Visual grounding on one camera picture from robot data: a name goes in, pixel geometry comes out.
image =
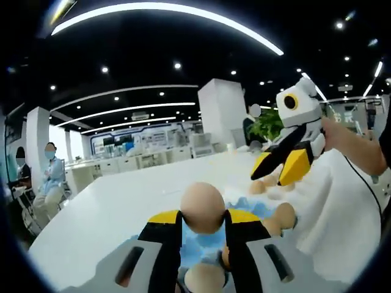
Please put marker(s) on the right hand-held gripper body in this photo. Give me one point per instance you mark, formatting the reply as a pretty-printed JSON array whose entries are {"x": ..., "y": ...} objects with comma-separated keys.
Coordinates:
[{"x": 301, "y": 113}]

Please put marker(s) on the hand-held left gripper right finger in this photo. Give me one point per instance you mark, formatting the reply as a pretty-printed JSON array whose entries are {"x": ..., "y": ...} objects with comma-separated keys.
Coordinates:
[{"x": 244, "y": 244}]

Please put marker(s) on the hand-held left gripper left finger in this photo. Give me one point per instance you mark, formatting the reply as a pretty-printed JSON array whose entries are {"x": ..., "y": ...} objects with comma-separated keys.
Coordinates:
[{"x": 165, "y": 244}]

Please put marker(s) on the blue egg tray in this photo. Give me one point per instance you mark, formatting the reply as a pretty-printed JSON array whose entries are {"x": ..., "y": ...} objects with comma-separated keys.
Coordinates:
[{"x": 198, "y": 247}]

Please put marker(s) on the group of brown eggs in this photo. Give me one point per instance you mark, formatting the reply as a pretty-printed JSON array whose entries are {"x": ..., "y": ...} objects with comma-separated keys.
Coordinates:
[{"x": 258, "y": 186}]

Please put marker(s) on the white foam egg holder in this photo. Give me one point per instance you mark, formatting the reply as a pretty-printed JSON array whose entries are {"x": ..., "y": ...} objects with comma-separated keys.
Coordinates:
[{"x": 314, "y": 207}]

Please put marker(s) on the person's right hand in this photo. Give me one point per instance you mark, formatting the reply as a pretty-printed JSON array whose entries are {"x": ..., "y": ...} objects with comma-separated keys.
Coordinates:
[{"x": 333, "y": 134}]

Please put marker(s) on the green potted plant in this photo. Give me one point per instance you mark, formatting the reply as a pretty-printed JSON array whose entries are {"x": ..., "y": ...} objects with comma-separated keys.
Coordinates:
[{"x": 268, "y": 125}]

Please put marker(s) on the white table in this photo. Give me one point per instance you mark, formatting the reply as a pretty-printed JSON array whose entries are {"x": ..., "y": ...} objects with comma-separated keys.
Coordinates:
[{"x": 122, "y": 198}]

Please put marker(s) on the white mesh office chair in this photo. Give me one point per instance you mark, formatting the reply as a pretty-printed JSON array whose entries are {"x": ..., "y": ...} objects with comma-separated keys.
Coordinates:
[{"x": 203, "y": 144}]

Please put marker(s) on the curved white ceiling light strip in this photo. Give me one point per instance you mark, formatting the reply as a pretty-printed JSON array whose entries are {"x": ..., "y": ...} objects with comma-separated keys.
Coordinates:
[{"x": 262, "y": 41}]

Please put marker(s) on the row of white cabinets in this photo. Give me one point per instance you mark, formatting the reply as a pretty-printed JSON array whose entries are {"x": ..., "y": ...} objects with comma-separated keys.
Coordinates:
[{"x": 128, "y": 163}]

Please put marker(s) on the ceiling air conditioner unit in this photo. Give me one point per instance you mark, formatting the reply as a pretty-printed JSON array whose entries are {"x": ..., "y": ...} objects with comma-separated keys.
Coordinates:
[{"x": 140, "y": 116}]

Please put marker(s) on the blue framed display wall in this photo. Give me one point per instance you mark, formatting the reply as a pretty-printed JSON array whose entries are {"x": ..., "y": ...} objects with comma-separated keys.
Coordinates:
[{"x": 152, "y": 137}]

